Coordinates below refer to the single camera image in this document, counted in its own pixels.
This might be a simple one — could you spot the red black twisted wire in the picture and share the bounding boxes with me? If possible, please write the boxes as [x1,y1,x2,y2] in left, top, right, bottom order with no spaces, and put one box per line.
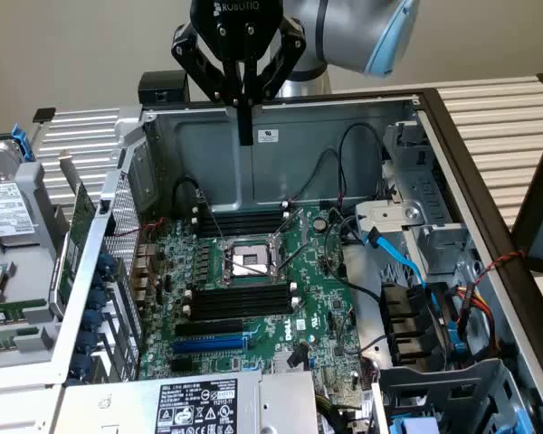
[472,250,529,284]

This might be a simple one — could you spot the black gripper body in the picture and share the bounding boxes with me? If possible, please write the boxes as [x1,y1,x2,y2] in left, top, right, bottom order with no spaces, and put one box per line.
[189,0,284,60]

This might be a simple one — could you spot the blue disk bracket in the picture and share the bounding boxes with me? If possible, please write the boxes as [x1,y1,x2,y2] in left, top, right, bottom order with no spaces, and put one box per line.
[9,122,38,163]

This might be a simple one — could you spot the open PC case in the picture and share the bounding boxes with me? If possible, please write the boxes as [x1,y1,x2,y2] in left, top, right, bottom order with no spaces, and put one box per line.
[49,88,543,434]

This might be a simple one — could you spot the black RAM slot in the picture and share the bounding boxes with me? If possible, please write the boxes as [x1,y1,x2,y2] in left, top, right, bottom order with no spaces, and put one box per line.
[183,288,300,307]
[197,222,286,240]
[183,296,300,314]
[192,215,289,234]
[192,210,291,227]
[183,280,300,299]
[192,203,291,222]
[183,302,300,323]

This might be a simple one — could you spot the black wire plug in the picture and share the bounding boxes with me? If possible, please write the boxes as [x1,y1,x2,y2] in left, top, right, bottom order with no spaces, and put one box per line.
[288,342,310,370]

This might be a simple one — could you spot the silver chipset heatsink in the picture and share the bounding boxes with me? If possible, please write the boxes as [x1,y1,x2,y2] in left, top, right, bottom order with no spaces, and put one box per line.
[272,350,310,374]

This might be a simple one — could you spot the silver rear port block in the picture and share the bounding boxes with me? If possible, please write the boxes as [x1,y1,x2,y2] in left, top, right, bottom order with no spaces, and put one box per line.
[129,242,158,303]

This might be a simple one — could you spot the metal socket cover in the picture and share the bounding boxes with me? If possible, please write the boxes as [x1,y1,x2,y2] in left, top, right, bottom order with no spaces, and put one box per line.
[271,207,311,272]

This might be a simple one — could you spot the black fan wire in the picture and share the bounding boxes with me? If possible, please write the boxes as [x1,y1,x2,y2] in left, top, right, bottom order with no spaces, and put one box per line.
[343,278,384,313]

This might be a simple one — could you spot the grey drive cage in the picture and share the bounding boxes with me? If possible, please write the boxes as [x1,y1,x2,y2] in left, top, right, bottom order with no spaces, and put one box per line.
[370,356,543,434]

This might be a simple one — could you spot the silver hard disk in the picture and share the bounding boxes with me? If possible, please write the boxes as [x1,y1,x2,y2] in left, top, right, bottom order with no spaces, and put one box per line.
[0,138,38,248]

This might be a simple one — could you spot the long black expansion slot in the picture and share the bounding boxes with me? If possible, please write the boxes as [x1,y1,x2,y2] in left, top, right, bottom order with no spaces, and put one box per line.
[175,317,245,339]

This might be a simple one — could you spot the blue expansion slot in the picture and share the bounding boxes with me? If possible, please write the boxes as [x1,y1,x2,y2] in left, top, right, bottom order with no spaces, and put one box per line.
[171,333,249,357]

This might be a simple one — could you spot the blue disk wire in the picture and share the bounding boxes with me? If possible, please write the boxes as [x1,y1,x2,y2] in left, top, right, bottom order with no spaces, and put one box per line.
[364,227,438,308]

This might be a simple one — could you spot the black box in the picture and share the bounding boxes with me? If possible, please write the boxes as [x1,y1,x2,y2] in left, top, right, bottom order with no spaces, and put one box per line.
[138,71,191,109]

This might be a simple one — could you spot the black fan shroud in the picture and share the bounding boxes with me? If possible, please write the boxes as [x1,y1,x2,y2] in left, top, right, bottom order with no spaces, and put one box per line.
[378,280,452,368]

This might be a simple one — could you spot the silver power supply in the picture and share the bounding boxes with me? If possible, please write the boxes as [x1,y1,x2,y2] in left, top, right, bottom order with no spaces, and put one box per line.
[49,369,320,434]

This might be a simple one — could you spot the coloured power wire bundle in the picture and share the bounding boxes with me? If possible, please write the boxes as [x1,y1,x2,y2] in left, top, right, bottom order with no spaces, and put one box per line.
[452,280,503,358]

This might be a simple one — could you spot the thin red wire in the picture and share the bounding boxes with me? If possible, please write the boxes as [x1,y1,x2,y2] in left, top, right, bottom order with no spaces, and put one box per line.
[103,216,167,239]

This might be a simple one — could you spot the CPU socket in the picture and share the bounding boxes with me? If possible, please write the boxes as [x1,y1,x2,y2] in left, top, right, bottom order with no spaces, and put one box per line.
[213,232,287,289]

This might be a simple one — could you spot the black looped wire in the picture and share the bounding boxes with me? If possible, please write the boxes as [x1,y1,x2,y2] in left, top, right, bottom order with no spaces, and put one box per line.
[296,148,345,203]
[338,122,386,204]

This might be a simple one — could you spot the silver disk bay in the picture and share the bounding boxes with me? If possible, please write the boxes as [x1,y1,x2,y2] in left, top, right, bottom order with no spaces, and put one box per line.
[353,120,474,281]

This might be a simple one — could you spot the green Dell motherboard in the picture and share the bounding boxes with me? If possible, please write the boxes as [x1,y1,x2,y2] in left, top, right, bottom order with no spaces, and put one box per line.
[138,203,384,408]

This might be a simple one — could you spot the grey parts rack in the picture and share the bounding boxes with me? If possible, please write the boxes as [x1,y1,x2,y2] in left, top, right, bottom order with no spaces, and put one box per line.
[0,160,76,361]

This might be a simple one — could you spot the green RAM stick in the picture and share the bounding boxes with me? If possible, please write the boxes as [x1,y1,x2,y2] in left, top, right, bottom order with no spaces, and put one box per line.
[0,307,28,325]

